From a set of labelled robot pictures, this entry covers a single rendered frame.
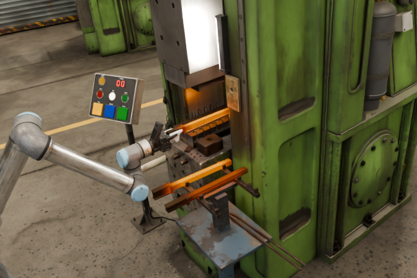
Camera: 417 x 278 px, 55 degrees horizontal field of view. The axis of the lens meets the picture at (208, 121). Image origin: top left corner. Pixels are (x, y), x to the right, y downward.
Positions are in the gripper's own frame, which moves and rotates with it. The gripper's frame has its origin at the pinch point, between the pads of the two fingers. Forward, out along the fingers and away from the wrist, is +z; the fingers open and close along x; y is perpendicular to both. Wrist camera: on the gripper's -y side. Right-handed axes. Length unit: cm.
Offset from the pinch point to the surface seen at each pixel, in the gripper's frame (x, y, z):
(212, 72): 7.4, -28.7, 20.6
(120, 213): -81, 103, -19
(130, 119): -38.0, 3.8, -11.3
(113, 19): -463, 53, 170
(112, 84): -58, -13, -9
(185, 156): 8.0, 12.2, -3.4
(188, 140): 3.9, 6.9, 2.7
